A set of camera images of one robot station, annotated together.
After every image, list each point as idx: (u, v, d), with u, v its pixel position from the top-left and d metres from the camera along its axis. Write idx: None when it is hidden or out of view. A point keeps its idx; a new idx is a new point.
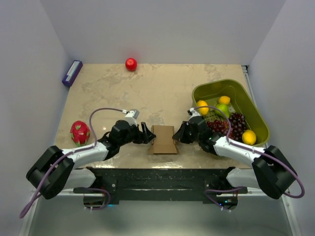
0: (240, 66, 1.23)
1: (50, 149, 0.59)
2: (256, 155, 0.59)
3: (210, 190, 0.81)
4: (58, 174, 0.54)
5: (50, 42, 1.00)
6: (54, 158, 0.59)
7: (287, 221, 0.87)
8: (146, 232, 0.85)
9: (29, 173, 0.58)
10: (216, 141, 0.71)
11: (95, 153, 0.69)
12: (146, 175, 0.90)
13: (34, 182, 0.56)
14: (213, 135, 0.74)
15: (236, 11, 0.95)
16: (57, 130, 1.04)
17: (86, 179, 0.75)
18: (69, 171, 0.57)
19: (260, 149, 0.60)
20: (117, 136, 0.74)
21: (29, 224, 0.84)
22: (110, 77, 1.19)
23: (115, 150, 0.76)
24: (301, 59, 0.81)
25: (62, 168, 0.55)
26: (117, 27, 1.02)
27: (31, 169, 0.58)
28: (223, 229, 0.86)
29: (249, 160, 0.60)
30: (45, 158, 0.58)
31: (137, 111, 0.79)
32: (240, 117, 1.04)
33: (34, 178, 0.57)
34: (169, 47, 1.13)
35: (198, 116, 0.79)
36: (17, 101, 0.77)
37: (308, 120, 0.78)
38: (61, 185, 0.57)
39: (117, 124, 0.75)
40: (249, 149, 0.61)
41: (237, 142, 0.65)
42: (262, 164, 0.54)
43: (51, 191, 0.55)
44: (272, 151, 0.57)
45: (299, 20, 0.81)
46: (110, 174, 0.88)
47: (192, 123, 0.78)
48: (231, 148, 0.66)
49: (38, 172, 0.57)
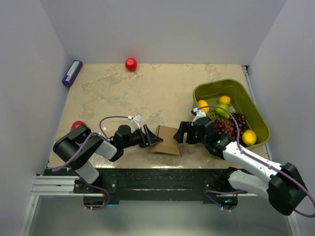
0: (240, 66, 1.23)
1: (81, 126, 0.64)
2: (272, 172, 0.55)
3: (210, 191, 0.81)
4: (91, 145, 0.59)
5: (50, 43, 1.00)
6: (82, 136, 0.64)
7: (287, 221, 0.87)
8: (146, 232, 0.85)
9: (55, 143, 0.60)
10: (226, 147, 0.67)
11: (109, 146, 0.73)
12: (146, 175, 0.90)
13: (61, 152, 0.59)
14: (222, 139, 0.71)
15: (236, 11, 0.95)
16: (57, 130, 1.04)
17: (93, 172, 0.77)
18: (97, 146, 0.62)
19: (276, 166, 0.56)
20: (120, 141, 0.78)
21: (29, 224, 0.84)
22: (110, 77, 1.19)
23: (120, 153, 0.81)
24: (301, 59, 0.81)
25: (94, 140, 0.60)
26: (117, 27, 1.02)
27: (60, 140, 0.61)
28: (223, 229, 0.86)
29: (264, 176, 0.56)
30: (76, 132, 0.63)
31: (140, 115, 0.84)
32: (240, 117, 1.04)
33: (62, 148, 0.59)
34: (169, 47, 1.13)
35: (205, 118, 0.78)
36: (17, 101, 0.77)
37: (308, 120, 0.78)
38: (87, 158, 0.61)
39: (119, 130, 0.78)
40: (265, 164, 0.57)
41: (251, 153, 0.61)
42: (279, 184, 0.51)
43: (79, 161, 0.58)
44: (290, 170, 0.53)
45: (300, 20, 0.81)
46: (110, 174, 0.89)
47: (199, 125, 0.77)
48: (242, 158, 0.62)
49: (66, 143, 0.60)
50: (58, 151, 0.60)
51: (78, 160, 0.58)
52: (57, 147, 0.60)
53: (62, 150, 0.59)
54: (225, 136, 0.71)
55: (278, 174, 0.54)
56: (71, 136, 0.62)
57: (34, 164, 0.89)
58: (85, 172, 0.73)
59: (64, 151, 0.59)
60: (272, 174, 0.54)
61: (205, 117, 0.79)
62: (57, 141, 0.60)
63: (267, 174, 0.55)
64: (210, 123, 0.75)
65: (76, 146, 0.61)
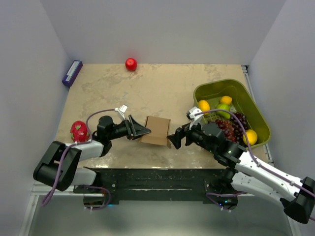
0: (240, 66, 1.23)
1: (52, 143, 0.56)
2: (295, 189, 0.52)
3: (211, 193, 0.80)
4: (70, 162, 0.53)
5: (51, 43, 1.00)
6: (59, 153, 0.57)
7: (287, 221, 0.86)
8: (146, 232, 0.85)
9: (34, 172, 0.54)
10: (239, 159, 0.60)
11: (93, 146, 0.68)
12: (146, 175, 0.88)
13: (44, 179, 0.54)
14: (233, 149, 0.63)
15: (236, 11, 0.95)
16: (57, 130, 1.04)
17: (90, 174, 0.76)
18: (77, 160, 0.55)
19: (297, 181, 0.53)
20: (104, 134, 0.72)
21: (29, 224, 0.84)
22: (110, 77, 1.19)
23: (108, 146, 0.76)
24: (301, 59, 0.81)
25: (71, 156, 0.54)
26: (117, 27, 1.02)
27: (38, 167, 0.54)
28: (223, 229, 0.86)
29: (286, 193, 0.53)
30: (49, 153, 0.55)
31: (125, 106, 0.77)
32: (241, 117, 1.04)
33: (43, 175, 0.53)
34: (169, 47, 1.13)
35: (213, 124, 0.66)
36: (17, 101, 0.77)
37: (308, 120, 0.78)
38: (72, 174, 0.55)
39: (100, 122, 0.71)
40: (286, 180, 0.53)
41: (269, 167, 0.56)
42: (304, 203, 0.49)
43: (65, 181, 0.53)
44: (310, 185, 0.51)
45: (300, 20, 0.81)
46: (110, 174, 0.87)
47: (209, 135, 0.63)
48: (260, 172, 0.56)
49: (45, 168, 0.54)
50: (41, 178, 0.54)
51: (63, 181, 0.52)
52: (38, 175, 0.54)
53: (45, 176, 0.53)
54: (233, 145, 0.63)
55: (301, 191, 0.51)
56: (47, 159, 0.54)
57: (34, 164, 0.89)
58: (80, 179, 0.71)
59: (46, 177, 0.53)
60: (296, 192, 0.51)
61: (212, 124, 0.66)
62: (36, 168, 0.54)
63: (291, 192, 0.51)
64: (220, 132, 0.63)
65: (56, 166, 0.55)
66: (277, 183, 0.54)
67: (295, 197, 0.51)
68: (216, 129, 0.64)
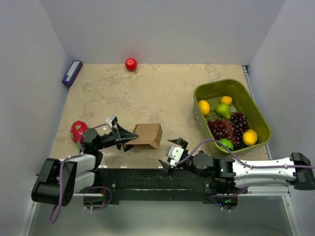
0: (240, 66, 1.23)
1: (47, 162, 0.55)
2: (291, 169, 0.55)
3: (217, 195, 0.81)
4: (67, 175, 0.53)
5: (51, 43, 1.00)
6: (54, 170, 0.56)
7: (287, 221, 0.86)
8: (145, 232, 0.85)
9: (32, 193, 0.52)
10: (234, 171, 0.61)
11: (86, 158, 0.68)
12: (146, 175, 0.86)
13: (43, 198, 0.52)
14: (223, 166, 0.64)
15: (236, 11, 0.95)
16: (57, 130, 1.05)
17: (88, 175, 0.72)
18: (74, 173, 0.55)
19: (288, 161, 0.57)
20: (92, 147, 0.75)
21: (29, 224, 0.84)
22: (110, 77, 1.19)
23: (99, 157, 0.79)
24: (300, 60, 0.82)
25: (67, 169, 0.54)
26: (117, 27, 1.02)
27: (34, 187, 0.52)
28: (223, 229, 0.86)
29: (287, 177, 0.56)
30: (45, 170, 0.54)
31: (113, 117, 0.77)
32: (241, 117, 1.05)
33: (43, 194, 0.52)
34: (169, 47, 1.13)
35: (199, 155, 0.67)
36: (17, 101, 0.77)
37: (308, 120, 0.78)
38: (72, 187, 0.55)
39: (85, 137, 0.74)
40: (280, 166, 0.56)
41: (260, 163, 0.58)
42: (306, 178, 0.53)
43: (65, 194, 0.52)
44: (299, 159, 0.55)
45: (300, 20, 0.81)
46: (109, 173, 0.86)
47: (204, 168, 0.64)
48: (256, 172, 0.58)
49: (44, 186, 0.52)
50: (41, 198, 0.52)
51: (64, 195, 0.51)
52: (37, 195, 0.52)
53: (44, 195, 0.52)
54: (221, 162, 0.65)
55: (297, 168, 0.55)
56: (43, 177, 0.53)
57: (34, 164, 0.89)
58: (79, 185, 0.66)
59: (46, 196, 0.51)
60: (294, 171, 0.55)
61: (199, 155, 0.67)
62: (33, 190, 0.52)
63: (290, 174, 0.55)
64: (210, 160, 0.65)
65: (54, 182, 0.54)
66: (275, 173, 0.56)
67: (296, 176, 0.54)
68: (205, 158, 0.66)
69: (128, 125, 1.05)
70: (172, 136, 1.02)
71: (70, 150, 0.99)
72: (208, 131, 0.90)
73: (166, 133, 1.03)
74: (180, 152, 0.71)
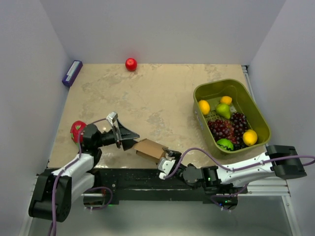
0: (240, 66, 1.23)
1: (40, 177, 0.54)
2: (267, 165, 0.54)
3: (218, 196, 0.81)
4: (62, 193, 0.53)
5: (51, 43, 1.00)
6: (49, 184, 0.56)
7: (287, 221, 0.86)
8: (145, 232, 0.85)
9: (30, 210, 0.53)
10: (219, 177, 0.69)
11: (83, 163, 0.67)
12: (146, 175, 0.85)
13: (41, 215, 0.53)
14: (211, 175, 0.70)
15: (236, 11, 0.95)
16: (57, 130, 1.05)
17: (86, 178, 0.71)
18: (69, 188, 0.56)
19: (265, 156, 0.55)
20: (91, 143, 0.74)
21: (29, 224, 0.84)
22: (110, 77, 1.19)
23: (99, 154, 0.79)
24: (300, 59, 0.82)
25: (61, 187, 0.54)
26: (116, 27, 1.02)
27: (31, 204, 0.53)
28: (223, 229, 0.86)
29: (268, 172, 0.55)
30: (39, 187, 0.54)
31: (116, 113, 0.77)
32: (241, 117, 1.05)
33: (40, 211, 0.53)
34: (169, 47, 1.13)
35: (189, 169, 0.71)
36: (17, 101, 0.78)
37: (308, 119, 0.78)
38: (68, 202, 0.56)
39: (85, 133, 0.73)
40: (258, 164, 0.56)
41: (240, 166, 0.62)
42: (285, 170, 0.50)
43: (62, 212, 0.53)
44: (273, 151, 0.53)
45: (300, 19, 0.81)
46: (109, 174, 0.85)
47: (196, 181, 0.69)
48: (237, 175, 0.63)
49: (40, 203, 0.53)
50: (38, 215, 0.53)
51: (60, 212, 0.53)
52: (34, 212, 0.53)
53: (41, 212, 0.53)
54: (209, 171, 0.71)
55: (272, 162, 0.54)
56: (37, 194, 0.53)
57: (34, 164, 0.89)
58: (78, 192, 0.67)
59: (42, 213, 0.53)
60: (270, 166, 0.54)
61: (188, 168, 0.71)
62: (30, 206, 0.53)
63: (268, 169, 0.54)
64: (199, 172, 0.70)
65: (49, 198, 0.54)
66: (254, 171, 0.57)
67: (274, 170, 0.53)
68: (195, 171, 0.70)
69: (128, 125, 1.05)
70: (172, 136, 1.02)
71: (70, 150, 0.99)
72: (208, 131, 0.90)
73: (166, 133, 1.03)
74: (170, 165, 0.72)
